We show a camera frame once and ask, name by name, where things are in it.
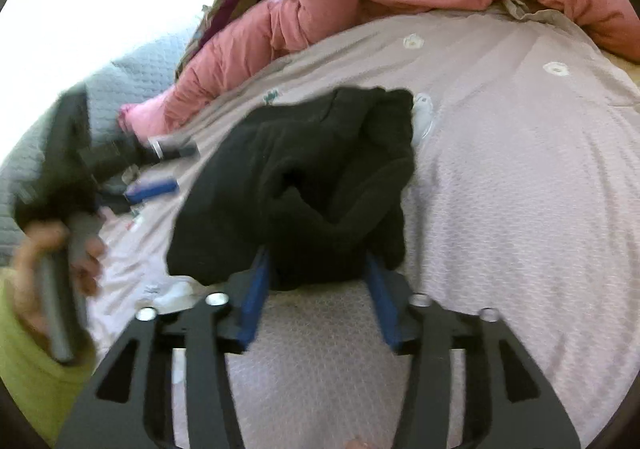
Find black sweater orange cuffs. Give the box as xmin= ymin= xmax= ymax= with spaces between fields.
xmin=166 ymin=87 xmax=414 ymax=291

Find left hand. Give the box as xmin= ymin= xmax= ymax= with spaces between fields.
xmin=12 ymin=220 xmax=108 ymax=345

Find right hand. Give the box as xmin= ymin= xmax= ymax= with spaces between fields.
xmin=345 ymin=437 xmax=378 ymax=449

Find grey quilted headboard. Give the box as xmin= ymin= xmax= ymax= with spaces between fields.
xmin=1 ymin=28 xmax=194 ymax=267

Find green left sleeve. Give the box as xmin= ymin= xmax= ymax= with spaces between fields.
xmin=1 ymin=281 xmax=96 ymax=448

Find pale pink printed bedsheet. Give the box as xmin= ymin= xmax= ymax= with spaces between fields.
xmin=84 ymin=0 xmax=640 ymax=449

